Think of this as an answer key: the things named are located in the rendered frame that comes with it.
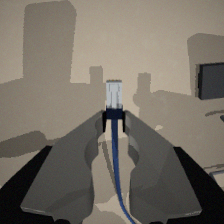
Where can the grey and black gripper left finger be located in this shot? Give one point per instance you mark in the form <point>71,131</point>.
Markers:
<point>57,182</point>

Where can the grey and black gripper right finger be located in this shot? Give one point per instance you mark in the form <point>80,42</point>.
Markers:
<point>167,185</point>

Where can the grey and blue network cable plug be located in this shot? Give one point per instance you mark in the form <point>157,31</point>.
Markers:
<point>114,107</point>

